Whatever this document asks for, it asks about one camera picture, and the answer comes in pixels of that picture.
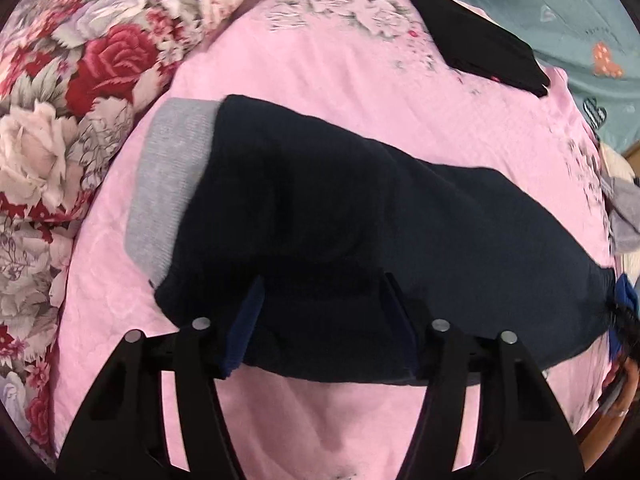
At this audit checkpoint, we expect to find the cream cloth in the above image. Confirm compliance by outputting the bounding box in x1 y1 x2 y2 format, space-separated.
598 142 637 183

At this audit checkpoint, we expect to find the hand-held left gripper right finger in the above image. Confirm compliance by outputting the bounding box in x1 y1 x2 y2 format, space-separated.
381 272 587 480

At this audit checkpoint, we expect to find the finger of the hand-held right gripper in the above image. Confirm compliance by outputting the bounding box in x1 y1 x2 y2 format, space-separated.
606 273 640 364

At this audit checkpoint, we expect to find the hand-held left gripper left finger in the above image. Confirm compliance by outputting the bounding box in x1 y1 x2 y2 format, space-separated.
55 276 267 480

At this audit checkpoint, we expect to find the black folded cloth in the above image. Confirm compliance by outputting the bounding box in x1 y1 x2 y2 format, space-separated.
399 0 551 99

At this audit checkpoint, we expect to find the pink floral bedsheet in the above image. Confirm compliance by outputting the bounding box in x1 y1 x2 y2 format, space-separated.
54 0 619 480

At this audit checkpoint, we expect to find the dark navy pants grey waistband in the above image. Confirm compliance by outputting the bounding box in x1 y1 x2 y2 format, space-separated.
127 94 619 386

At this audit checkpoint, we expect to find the grey cloth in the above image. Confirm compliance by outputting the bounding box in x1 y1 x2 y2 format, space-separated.
602 176 640 255

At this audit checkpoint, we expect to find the teal printed blanket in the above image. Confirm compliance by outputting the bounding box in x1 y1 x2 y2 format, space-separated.
385 0 640 156

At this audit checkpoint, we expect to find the red rose floral quilt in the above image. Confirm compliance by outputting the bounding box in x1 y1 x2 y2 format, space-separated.
0 0 301 471

